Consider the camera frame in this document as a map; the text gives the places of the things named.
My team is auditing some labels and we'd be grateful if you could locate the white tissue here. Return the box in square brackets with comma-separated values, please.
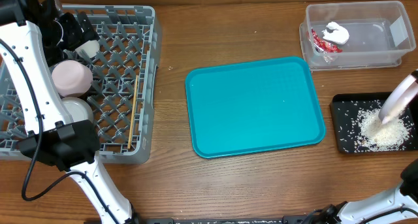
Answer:
[322, 22, 349, 45]

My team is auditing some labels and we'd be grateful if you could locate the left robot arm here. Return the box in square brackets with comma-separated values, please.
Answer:
[1, 0, 141, 223]

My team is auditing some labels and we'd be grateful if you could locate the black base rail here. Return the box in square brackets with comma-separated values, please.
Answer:
[84, 216, 327, 224]

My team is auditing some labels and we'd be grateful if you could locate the clear plastic storage bin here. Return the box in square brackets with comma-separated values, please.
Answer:
[299, 1, 417, 71]

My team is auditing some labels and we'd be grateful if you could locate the large white plate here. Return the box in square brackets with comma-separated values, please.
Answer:
[378, 70, 417, 124]

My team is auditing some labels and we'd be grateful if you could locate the black plastic tray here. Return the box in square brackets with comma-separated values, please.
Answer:
[330, 92, 417, 153]

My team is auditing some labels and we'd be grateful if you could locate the wooden chopstick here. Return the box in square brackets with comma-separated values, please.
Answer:
[127, 75, 139, 150]

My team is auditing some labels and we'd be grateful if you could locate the grey bowl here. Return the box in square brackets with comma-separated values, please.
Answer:
[62, 97, 93, 122]

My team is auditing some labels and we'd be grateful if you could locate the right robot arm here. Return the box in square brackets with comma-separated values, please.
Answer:
[312, 161, 417, 224]

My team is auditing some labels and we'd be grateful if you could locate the white cup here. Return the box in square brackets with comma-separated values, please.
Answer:
[75, 40, 100, 58]

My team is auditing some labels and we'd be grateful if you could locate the red snack wrapper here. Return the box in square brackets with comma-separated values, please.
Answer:
[311, 29, 343, 53]

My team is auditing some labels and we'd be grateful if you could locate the teal serving tray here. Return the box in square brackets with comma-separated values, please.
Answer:
[185, 57, 326, 159]

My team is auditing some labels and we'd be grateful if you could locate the grey plastic dish rack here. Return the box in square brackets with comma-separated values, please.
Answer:
[1, 6, 161, 164]

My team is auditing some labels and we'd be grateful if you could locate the pile of white rice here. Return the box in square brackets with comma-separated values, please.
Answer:
[354, 109, 415, 152]

